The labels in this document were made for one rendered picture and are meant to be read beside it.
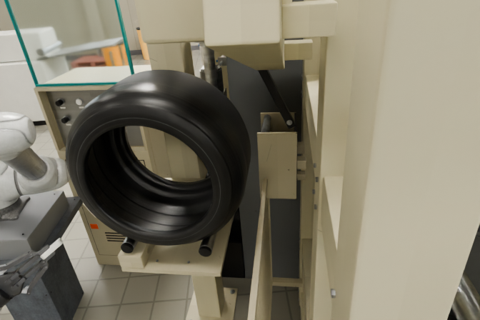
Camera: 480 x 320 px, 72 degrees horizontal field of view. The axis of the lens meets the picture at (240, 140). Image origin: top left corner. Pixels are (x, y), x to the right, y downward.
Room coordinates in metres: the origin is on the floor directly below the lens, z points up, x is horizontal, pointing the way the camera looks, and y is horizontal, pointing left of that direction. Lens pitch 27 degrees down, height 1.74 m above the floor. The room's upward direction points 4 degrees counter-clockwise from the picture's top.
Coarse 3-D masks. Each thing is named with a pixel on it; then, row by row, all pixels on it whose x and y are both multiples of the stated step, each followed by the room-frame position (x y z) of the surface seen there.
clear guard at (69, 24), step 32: (32, 0) 1.68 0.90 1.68; (64, 0) 1.65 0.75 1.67; (96, 0) 1.63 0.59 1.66; (32, 32) 1.69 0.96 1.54; (64, 32) 1.66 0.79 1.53; (96, 32) 1.63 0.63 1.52; (32, 64) 1.70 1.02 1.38; (64, 64) 1.67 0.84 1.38; (96, 64) 1.64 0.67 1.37; (128, 64) 1.62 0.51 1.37
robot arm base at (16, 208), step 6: (24, 198) 1.39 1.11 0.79; (12, 204) 1.29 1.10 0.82; (18, 204) 1.32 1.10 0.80; (24, 204) 1.36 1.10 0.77; (0, 210) 1.26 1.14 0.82; (6, 210) 1.27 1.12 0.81; (12, 210) 1.29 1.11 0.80; (18, 210) 1.30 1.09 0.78; (0, 216) 1.24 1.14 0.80; (6, 216) 1.25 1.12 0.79; (12, 216) 1.25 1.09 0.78; (18, 216) 1.26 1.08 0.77
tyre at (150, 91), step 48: (144, 96) 0.86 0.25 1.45; (192, 96) 0.89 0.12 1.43; (96, 144) 1.08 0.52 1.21; (192, 144) 0.81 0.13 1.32; (240, 144) 0.88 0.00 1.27; (96, 192) 0.97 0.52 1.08; (144, 192) 1.10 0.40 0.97; (192, 192) 1.10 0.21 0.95; (240, 192) 0.83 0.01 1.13; (144, 240) 0.84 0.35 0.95; (192, 240) 0.82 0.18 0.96
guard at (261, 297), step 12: (264, 180) 1.08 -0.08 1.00; (264, 192) 1.00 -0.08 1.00; (264, 204) 0.93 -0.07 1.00; (264, 216) 0.88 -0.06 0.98; (264, 228) 0.94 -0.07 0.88; (264, 240) 0.91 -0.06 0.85; (264, 252) 0.91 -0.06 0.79; (264, 264) 0.88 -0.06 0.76; (252, 276) 0.62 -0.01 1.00; (264, 276) 0.85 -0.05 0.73; (252, 288) 0.59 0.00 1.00; (264, 288) 0.83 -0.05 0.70; (252, 300) 0.55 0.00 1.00; (264, 300) 0.80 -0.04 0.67; (252, 312) 0.52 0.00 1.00; (264, 312) 0.79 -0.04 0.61
